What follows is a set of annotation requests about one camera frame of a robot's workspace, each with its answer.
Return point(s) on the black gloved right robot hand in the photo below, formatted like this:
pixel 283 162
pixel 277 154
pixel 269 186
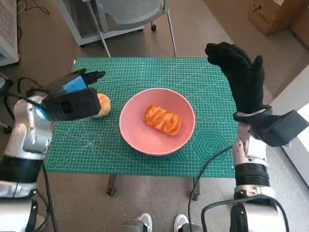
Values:
pixel 246 82

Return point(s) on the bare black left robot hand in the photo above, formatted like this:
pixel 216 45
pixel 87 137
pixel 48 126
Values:
pixel 72 83

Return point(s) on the round toy bread bun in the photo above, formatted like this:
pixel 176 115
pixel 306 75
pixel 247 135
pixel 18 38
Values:
pixel 105 106

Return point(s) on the pink bowl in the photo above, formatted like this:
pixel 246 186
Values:
pixel 135 125

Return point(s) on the long striped toy bread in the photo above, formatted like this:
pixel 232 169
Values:
pixel 161 119

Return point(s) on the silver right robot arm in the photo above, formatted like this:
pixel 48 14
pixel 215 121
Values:
pixel 253 149

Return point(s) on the white framed cabinet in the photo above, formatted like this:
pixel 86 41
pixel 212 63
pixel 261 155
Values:
pixel 82 24

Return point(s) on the cardboard box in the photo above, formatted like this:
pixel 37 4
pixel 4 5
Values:
pixel 301 36
pixel 268 17

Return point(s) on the white perforated cabinet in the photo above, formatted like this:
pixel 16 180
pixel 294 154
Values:
pixel 8 29

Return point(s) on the green cutting mat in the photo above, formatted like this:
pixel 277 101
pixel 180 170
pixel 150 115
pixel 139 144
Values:
pixel 157 70

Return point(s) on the grey chair with metal legs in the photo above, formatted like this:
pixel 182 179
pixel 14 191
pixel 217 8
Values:
pixel 130 12

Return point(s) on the black table leg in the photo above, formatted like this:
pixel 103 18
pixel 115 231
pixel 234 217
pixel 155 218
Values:
pixel 111 184
pixel 196 189

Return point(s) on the white sneaker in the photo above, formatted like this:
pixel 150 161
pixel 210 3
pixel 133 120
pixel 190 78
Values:
pixel 181 222
pixel 146 222

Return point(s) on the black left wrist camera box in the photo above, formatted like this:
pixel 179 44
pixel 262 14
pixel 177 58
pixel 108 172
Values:
pixel 72 104

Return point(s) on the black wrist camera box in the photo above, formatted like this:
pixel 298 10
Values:
pixel 282 128
pixel 72 104

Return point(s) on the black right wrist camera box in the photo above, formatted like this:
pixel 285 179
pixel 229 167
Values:
pixel 282 128

